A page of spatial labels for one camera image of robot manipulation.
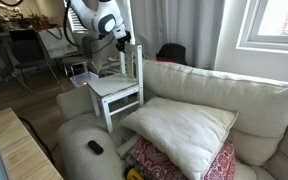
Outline beige fabric sofa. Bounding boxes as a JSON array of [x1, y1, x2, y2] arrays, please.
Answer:
[[55, 59, 288, 180]]

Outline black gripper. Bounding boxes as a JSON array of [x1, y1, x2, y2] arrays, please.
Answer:
[[115, 30, 132, 53]]

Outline black remote control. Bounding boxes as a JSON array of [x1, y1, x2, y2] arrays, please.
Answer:
[[87, 139, 105, 156]]

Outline red patterned pillow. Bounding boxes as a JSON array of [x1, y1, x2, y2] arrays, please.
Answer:
[[128, 136, 237, 180]]

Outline clear plastic storage bin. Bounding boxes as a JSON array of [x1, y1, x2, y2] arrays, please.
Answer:
[[69, 71, 100, 88]]

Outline black floor cable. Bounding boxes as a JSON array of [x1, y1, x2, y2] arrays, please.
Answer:
[[17, 116, 55, 164]]

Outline flat beige cushion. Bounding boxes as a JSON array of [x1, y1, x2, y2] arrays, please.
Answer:
[[114, 133, 142, 159]]

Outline white window frame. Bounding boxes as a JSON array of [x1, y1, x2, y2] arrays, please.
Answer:
[[236, 0, 288, 53]]

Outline white background machine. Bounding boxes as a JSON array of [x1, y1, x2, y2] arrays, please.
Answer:
[[0, 2, 23, 23]]

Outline white window blinds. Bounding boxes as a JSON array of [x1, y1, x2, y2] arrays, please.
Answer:
[[66, 7, 90, 34]]

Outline white bag with black handle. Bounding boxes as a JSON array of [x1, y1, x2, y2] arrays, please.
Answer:
[[37, 27, 79, 60]]

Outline black hat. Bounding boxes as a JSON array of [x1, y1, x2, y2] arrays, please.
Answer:
[[155, 43, 188, 66]]

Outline potted plants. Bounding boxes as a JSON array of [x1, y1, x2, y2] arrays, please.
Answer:
[[18, 12, 58, 31]]

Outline grey chair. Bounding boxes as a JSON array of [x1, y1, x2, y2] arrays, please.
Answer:
[[60, 35, 100, 76]]

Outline light wooden table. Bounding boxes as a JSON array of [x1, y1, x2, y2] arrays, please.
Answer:
[[0, 107, 64, 180]]

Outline white wooden stool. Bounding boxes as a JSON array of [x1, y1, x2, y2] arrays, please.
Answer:
[[87, 43, 145, 134]]

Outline grey curtain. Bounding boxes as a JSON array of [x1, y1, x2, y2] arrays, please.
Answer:
[[115, 0, 226, 71]]

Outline cream white pillow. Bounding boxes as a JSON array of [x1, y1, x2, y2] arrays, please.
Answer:
[[118, 96, 240, 180]]

